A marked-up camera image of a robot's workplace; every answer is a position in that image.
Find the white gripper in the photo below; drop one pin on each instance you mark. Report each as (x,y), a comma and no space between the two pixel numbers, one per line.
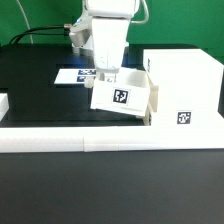
(109,41)

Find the white drawer box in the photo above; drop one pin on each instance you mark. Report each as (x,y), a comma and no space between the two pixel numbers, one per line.
(152,104)
(128,94)

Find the white front drawer box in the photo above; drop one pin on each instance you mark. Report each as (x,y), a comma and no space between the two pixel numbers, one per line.
(152,104)

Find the white drawer cabinet frame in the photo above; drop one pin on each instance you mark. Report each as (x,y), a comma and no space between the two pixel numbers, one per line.
(189,83)

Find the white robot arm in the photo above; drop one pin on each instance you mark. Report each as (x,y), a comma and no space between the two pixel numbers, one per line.
(80,33)

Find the white marker tag sheet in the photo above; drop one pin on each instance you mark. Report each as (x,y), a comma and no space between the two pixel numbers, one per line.
(73,76)

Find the white L-shaped border wall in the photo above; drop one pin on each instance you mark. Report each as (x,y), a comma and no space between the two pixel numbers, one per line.
(119,138)

